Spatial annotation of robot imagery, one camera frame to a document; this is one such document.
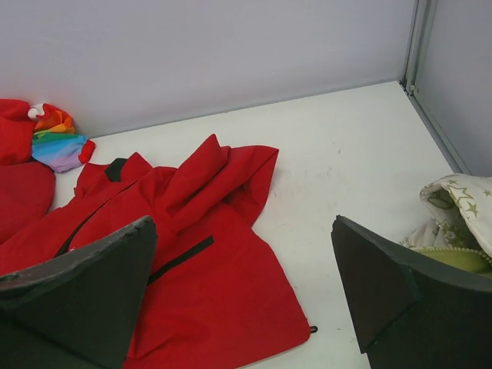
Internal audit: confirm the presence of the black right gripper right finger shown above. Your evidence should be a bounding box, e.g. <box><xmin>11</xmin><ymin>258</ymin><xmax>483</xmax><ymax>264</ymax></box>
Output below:
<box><xmin>331</xmin><ymin>216</ymin><xmax>491</xmax><ymax>368</ymax></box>

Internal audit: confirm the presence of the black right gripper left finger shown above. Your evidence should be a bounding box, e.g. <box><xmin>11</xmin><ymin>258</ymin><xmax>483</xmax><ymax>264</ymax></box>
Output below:
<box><xmin>1</xmin><ymin>216</ymin><xmax>157</xmax><ymax>368</ymax></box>

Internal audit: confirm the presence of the red zip jacket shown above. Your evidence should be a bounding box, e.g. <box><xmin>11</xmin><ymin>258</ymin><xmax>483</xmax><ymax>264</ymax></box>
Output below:
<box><xmin>1</xmin><ymin>135</ymin><xmax>311</xmax><ymax>368</ymax></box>

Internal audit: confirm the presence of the white star-patterned green-lined garment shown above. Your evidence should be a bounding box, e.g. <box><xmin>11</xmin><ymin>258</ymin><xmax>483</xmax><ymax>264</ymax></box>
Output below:
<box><xmin>400</xmin><ymin>174</ymin><xmax>491</xmax><ymax>278</ymax></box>

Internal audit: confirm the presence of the red rainbow-sleeved garment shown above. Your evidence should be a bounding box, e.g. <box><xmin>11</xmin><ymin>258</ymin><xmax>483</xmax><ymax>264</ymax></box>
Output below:
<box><xmin>1</xmin><ymin>98</ymin><xmax>96</xmax><ymax>242</ymax></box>

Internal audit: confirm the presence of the grey aluminium corner post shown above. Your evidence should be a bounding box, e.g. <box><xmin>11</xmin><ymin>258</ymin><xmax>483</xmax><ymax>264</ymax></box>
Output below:
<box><xmin>400</xmin><ymin>0</ymin><xmax>438</xmax><ymax>96</ymax></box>

